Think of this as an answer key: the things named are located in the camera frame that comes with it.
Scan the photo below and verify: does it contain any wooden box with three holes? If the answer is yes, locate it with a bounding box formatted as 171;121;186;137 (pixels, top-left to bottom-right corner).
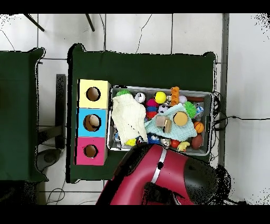
74;79;112;166

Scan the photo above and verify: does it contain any cream waffle cloth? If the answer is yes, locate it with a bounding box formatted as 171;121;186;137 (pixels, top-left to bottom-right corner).
111;93;148;146

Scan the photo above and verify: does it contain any plain wooden block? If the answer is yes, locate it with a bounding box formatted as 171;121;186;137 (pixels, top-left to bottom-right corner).
155;116;168;128

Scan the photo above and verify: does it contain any yellow ball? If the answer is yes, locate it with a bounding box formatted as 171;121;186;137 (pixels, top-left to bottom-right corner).
154;91;167;105

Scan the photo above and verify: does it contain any orange plastic toy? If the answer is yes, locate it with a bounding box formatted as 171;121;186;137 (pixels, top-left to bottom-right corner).
170;86;180;107

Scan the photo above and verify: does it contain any toy hamburger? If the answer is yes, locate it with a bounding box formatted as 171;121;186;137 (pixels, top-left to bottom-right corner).
172;111;189;127

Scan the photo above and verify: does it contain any light teal waffle cloth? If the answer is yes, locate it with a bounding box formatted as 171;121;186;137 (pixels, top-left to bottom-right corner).
144;102;198;142

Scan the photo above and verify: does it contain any green spiky ball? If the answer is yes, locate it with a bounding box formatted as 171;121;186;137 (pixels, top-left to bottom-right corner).
182;100;197;119

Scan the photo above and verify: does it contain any yellow rubber duck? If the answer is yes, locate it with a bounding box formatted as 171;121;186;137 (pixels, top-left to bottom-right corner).
177;141;191;152

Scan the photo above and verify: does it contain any small orange basketball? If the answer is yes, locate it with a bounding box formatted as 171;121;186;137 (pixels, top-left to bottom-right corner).
193;120;205;134

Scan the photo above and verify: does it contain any small brown football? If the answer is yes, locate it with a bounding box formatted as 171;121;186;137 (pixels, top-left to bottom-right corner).
191;134;204;150

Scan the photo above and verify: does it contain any grey round base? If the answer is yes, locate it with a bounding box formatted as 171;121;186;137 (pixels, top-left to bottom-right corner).
35;148;62;172

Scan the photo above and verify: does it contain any black metal leg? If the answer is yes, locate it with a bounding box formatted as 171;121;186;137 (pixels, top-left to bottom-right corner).
84;13;95;32
23;13;45;32

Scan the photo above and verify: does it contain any dark green side tablecloth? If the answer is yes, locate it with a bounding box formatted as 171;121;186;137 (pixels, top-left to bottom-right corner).
0;48;49;183

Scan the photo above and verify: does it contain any shallow wire mesh bin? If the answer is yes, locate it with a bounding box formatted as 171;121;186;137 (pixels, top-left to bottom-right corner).
106;85;213;156

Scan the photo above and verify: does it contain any black upright post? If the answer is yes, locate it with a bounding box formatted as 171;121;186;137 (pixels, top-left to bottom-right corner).
55;73;67;150

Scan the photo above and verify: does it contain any black cable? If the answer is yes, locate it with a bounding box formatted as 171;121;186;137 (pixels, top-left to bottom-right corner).
213;115;270;130

